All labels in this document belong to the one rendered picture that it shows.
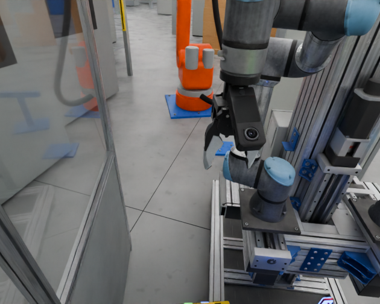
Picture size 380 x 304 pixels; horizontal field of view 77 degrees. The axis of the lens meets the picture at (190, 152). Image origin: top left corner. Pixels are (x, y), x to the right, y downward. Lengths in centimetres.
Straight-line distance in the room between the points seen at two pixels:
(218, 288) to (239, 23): 158
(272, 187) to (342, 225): 47
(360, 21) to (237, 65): 20
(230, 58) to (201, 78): 355
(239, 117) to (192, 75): 352
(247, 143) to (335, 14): 25
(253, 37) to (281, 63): 45
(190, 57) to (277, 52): 299
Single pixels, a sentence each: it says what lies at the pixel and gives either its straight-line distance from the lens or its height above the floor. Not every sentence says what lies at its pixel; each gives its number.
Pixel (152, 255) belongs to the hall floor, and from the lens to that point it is 212.
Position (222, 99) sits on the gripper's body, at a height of 162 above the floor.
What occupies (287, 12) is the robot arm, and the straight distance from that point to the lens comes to 49.
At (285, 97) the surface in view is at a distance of 203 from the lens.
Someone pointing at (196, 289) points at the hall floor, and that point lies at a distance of 199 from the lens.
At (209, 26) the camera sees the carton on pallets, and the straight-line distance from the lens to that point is 814.
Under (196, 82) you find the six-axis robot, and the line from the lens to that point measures 396.
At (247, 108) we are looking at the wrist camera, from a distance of 42.
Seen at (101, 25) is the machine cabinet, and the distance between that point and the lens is 448.
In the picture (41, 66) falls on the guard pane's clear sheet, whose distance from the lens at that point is 79.
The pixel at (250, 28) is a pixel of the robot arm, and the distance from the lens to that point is 40.
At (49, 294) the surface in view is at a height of 112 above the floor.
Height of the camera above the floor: 180
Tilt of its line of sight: 35 degrees down
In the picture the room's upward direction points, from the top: 2 degrees clockwise
